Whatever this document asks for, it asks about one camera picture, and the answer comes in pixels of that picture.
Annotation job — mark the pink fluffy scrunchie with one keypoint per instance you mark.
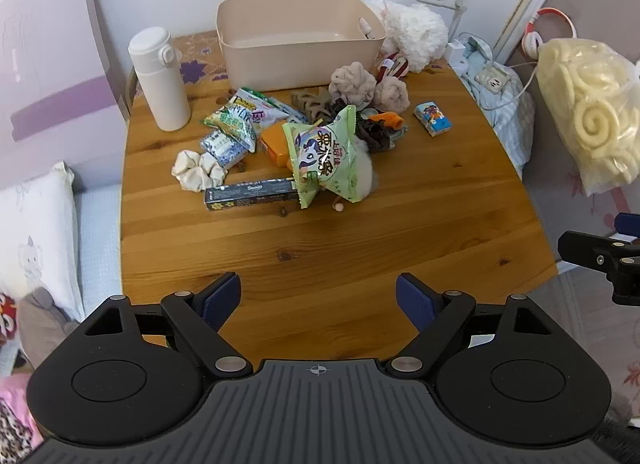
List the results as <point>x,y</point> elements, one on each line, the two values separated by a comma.
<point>392,94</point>

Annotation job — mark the small cartoon print box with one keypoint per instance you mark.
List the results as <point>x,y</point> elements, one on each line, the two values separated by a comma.
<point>434,116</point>

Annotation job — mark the purple flower print mat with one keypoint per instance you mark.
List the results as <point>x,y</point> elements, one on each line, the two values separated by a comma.
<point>195,64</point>

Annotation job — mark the dark brown scrunchie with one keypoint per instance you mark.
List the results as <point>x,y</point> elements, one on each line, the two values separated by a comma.
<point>375,136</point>

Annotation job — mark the white power strip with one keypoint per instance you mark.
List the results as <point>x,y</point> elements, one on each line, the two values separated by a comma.
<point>492,79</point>

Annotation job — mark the white fur pompom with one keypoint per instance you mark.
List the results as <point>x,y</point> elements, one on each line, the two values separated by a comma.
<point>367,176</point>

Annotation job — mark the white charger adapter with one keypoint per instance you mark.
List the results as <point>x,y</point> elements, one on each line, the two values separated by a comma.
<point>456,53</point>

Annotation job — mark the white blue snack packet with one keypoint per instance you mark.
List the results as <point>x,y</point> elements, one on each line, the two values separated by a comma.
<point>267,111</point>

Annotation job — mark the red white headphones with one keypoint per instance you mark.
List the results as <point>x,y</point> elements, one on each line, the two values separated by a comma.
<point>531,39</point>

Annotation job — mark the purple white headboard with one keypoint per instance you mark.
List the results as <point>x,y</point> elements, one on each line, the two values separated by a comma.
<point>45,69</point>

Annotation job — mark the white printed pillow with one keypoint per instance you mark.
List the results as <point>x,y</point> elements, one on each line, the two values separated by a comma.
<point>35,224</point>

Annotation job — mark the light green snack packet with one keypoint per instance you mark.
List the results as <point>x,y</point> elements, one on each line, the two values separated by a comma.
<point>320,159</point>

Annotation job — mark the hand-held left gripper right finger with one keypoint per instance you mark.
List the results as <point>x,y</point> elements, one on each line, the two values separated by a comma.
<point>415,304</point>

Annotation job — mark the khaki hair claw clip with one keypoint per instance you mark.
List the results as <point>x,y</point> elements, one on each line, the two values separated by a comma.
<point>310,104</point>

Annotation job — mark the beige plastic storage bin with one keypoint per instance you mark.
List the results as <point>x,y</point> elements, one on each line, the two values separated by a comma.
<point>300,64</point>

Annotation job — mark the bag of spiral crackers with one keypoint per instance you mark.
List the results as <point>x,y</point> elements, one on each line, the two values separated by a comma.
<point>590,109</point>

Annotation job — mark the red plush toy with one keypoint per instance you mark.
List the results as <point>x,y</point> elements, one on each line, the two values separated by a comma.
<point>6,316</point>

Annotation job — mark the white fluffy plush toy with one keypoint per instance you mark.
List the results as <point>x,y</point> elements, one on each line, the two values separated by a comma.
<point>415,29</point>

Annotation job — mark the green white snack packet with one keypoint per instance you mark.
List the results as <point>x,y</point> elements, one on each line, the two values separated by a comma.
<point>235,121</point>

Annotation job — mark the grey plush toy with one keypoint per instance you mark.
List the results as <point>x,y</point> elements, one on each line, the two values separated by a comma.
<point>40,324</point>

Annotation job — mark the orange plastic bottle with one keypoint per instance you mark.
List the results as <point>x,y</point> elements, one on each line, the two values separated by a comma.
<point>272,144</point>

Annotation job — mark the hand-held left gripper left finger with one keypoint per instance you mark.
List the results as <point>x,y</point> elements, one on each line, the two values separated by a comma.
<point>222,301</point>

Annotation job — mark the blue white tissue pack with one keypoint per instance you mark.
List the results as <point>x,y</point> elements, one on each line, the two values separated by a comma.
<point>220,146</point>

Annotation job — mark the small wooden bead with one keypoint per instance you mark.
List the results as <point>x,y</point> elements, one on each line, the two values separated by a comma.
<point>340,208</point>

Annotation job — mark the white thermos bottle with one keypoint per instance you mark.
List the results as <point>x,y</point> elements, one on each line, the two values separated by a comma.
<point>160,89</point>

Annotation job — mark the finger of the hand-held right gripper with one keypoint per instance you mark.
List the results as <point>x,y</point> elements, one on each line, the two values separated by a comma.
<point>580,246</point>
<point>627,226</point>

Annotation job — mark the long dark box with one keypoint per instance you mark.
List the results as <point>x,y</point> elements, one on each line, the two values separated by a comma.
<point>250,193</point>

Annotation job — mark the wooden desktop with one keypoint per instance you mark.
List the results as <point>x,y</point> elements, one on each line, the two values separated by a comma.
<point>350,244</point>

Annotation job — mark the cream scrunchie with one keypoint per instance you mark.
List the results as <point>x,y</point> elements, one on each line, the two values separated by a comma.
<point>195,169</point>

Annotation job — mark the beige fluffy scrunchie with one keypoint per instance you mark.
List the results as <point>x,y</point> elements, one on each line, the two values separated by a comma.
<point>350,79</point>

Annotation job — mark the pink leopard print cloth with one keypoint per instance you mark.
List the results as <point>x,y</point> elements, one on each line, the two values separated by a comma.
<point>15,419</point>

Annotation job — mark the light blue bedsheet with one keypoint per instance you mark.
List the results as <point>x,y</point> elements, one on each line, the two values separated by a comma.
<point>97,244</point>

